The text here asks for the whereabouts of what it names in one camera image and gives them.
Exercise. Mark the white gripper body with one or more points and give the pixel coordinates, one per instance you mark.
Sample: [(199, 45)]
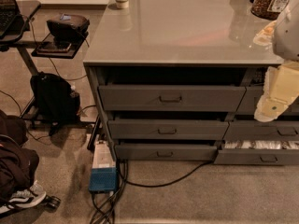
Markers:
[(288, 36)]

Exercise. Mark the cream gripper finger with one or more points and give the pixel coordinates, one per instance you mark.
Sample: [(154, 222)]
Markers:
[(269, 109)]

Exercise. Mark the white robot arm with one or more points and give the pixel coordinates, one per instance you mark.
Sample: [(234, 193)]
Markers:
[(283, 35)]

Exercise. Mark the grey drawer cabinet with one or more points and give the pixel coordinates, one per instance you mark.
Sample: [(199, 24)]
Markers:
[(177, 42)]

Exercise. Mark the jar of nuts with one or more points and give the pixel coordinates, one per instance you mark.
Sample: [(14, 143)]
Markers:
[(271, 0)]

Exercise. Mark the blue white electronic box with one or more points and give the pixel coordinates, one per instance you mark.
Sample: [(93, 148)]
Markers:
[(104, 172)]

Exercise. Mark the black backpack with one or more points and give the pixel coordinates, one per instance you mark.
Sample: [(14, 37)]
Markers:
[(56, 100)]

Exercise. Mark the black pouch on tray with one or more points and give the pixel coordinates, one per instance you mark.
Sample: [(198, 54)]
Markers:
[(68, 26)]

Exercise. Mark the black tray shelf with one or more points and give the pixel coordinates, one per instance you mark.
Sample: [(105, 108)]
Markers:
[(75, 46)]

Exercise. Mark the smartphone on tray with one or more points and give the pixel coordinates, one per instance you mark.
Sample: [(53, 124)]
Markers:
[(54, 47)]

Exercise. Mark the chair caster wheel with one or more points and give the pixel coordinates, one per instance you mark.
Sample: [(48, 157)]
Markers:
[(52, 201)]

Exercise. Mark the black white sneaker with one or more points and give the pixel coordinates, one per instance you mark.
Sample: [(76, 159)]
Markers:
[(23, 199)]

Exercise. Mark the seated person dark clothes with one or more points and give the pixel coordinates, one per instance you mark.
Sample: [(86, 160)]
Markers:
[(17, 164)]

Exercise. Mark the black side desk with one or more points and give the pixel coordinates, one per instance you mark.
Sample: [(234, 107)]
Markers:
[(14, 36)]

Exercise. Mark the black laptop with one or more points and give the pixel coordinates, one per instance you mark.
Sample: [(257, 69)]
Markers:
[(9, 11)]

